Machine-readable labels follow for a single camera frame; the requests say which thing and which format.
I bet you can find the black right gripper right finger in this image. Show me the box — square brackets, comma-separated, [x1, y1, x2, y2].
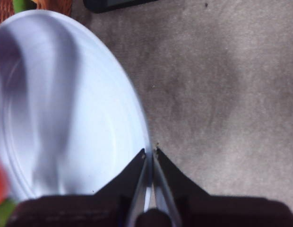
[154, 148, 293, 227]

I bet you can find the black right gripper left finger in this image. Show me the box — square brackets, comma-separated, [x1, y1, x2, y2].
[6, 148, 147, 227]

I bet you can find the white round plate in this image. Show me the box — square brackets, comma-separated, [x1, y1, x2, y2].
[0, 9, 153, 211]

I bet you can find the black device with grey panel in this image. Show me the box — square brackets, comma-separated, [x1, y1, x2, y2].
[82, 0, 159, 14]

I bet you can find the brown woven wicker basket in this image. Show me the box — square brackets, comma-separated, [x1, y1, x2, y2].
[0, 0, 73, 27]

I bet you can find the green cucumber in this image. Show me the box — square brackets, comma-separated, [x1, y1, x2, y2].
[13, 0, 35, 14]

